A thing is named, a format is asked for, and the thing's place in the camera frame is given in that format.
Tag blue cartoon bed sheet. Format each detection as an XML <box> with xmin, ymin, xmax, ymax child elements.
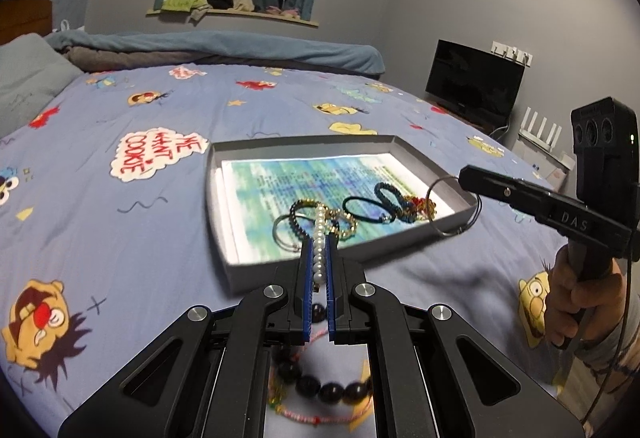
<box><xmin>1</xmin><ymin>65</ymin><xmax>582</xmax><ymax>437</ymax></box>

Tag white wall hook rack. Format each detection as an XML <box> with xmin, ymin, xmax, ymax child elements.
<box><xmin>490</xmin><ymin>40</ymin><xmax>533</xmax><ymax>68</ymax></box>

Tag black large bead bracelet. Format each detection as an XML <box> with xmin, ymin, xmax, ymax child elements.
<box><xmin>269</xmin><ymin>302</ymin><xmax>376</xmax><ymax>407</ymax></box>

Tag white wifi router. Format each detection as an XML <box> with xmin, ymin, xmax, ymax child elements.
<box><xmin>518</xmin><ymin>106</ymin><xmax>576</xmax><ymax>172</ymax></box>

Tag wooden window sill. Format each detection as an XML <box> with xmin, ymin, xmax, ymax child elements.
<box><xmin>145</xmin><ymin>8</ymin><xmax>320</xmax><ymax>28</ymax></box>

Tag grey-blue pillow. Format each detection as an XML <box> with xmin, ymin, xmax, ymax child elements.
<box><xmin>0</xmin><ymin>33</ymin><xmax>82</xmax><ymax>138</ymax></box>

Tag blue gold beaded bracelet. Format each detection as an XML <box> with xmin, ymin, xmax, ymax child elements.
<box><xmin>372</xmin><ymin>181</ymin><xmax>420</xmax><ymax>225</ymax></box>

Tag black monitor screen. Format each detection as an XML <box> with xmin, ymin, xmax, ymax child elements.
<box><xmin>425</xmin><ymin>39</ymin><xmax>525</xmax><ymax>127</ymax></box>

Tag wooden headboard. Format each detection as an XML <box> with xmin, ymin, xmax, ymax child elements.
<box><xmin>0</xmin><ymin>0</ymin><xmax>53</xmax><ymax>45</ymax></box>

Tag printed paper sheet in box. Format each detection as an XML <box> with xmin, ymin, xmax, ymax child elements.
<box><xmin>215</xmin><ymin>153</ymin><xmax>433</xmax><ymax>266</ymax></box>

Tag white pearl bracelet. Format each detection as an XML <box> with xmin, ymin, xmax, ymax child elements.
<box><xmin>311</xmin><ymin>200</ymin><xmax>329</xmax><ymax>292</ymax></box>

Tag beige cloth on sill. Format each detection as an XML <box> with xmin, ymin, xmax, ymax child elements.
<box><xmin>232</xmin><ymin>0</ymin><xmax>255</xmax><ymax>12</ymax></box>

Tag blue folded blanket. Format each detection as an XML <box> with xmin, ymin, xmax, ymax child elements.
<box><xmin>44</xmin><ymin>30</ymin><xmax>385</xmax><ymax>78</ymax></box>

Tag green cloth on sill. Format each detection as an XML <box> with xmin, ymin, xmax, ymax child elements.
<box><xmin>160</xmin><ymin>0</ymin><xmax>210</xmax><ymax>13</ymax></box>

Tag person's right hand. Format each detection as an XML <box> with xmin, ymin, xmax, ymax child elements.
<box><xmin>544</xmin><ymin>245</ymin><xmax>626</xmax><ymax>347</ymax></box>

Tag grey shallow cardboard box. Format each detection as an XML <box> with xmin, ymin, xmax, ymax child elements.
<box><xmin>206</xmin><ymin>135</ymin><xmax>477</xmax><ymax>293</ymax></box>

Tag pink woven string bracelet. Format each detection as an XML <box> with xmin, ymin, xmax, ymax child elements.
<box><xmin>267</xmin><ymin>332</ymin><xmax>376</xmax><ymax>428</ymax></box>

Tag red bead jewelry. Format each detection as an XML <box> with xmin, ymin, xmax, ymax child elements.
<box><xmin>402</xmin><ymin>195</ymin><xmax>437</xmax><ymax>222</ymax></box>

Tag dark gold beaded bracelet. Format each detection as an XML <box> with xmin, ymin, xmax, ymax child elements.
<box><xmin>271</xmin><ymin>197</ymin><xmax>359</xmax><ymax>253</ymax></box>

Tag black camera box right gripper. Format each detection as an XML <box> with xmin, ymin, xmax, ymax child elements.
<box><xmin>570</xmin><ymin>97</ymin><xmax>639</xmax><ymax>228</ymax></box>

